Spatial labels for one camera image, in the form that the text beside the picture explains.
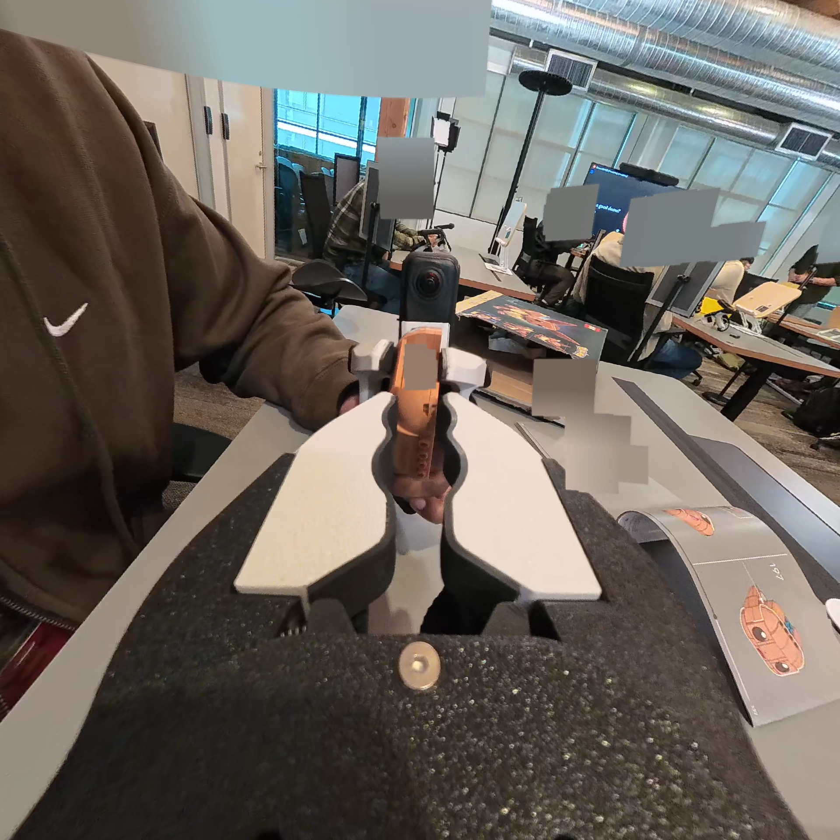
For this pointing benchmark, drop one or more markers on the black ceiling pole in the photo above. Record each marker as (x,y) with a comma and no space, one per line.
(544,82)

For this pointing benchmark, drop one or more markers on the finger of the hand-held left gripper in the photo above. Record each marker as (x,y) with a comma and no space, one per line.
(371,358)
(466,371)

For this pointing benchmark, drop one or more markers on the silver air duct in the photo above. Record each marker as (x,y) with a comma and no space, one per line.
(689,39)

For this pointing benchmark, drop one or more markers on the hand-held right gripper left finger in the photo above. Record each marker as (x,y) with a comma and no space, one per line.
(308,525)

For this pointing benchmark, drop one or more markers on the black office chair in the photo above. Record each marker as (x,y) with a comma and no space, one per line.
(617,302)
(321,282)

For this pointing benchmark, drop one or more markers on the brown cardboard box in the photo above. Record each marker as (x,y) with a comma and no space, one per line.
(508,384)

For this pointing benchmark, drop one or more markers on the white round disc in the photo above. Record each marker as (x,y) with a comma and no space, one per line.
(834,615)

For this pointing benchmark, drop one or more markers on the person's left forearm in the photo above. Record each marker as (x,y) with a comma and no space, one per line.
(275,354)

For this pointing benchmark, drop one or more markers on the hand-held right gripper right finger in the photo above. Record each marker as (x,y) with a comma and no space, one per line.
(525,531)

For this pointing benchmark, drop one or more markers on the colourful lego set box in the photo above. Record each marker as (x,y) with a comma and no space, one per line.
(531,321)

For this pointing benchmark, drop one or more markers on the white box device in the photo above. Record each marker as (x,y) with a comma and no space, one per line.
(510,226)

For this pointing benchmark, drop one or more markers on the brown rounded lego assembly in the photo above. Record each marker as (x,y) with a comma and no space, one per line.
(410,420)

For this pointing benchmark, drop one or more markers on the studio light panel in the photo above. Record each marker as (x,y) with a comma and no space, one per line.
(446,131)

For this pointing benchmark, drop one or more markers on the black bag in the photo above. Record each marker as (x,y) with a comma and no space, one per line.
(820,410)

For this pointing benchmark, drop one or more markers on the lego instruction booklet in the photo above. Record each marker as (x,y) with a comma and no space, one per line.
(754,610)

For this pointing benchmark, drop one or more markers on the wall screen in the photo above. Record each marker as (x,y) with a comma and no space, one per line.
(613,190)

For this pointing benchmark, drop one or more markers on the person's left hand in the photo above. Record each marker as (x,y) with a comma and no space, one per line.
(426,502)

